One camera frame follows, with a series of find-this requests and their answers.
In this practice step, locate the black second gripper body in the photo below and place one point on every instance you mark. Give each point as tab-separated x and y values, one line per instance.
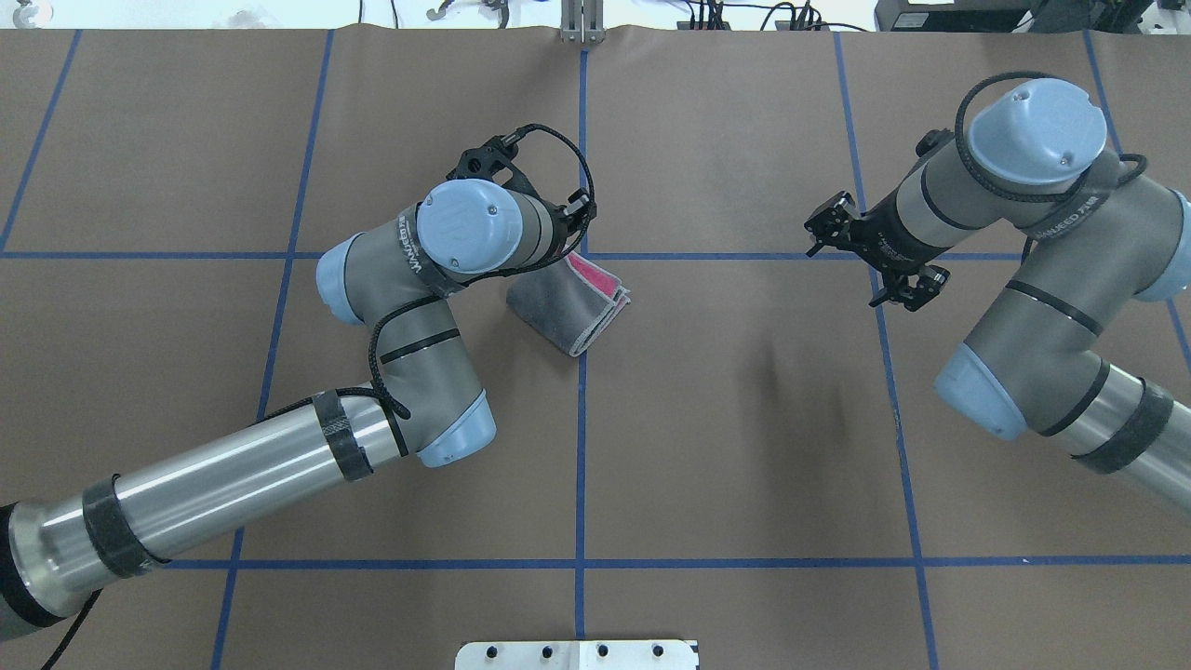
561	234

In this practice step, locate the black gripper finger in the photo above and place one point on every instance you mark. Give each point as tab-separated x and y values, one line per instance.
830	226
910	290

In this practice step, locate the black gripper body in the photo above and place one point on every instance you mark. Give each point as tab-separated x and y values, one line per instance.
882	240

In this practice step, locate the pink towel with white hem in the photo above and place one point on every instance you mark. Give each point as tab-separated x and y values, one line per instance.
569	303

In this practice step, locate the silver grey second robot arm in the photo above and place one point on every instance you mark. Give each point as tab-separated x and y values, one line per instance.
422	398

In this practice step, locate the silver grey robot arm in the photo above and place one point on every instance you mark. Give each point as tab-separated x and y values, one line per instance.
1031	149

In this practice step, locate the black equipment box at table edge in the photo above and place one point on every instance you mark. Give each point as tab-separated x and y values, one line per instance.
1003	17

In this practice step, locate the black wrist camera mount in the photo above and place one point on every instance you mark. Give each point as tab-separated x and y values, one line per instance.
494	161
935	139

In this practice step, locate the metal bracket at table edge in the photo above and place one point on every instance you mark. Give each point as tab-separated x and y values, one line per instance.
582	22

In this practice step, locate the white metal camera mount base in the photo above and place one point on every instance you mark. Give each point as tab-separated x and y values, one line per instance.
580	654

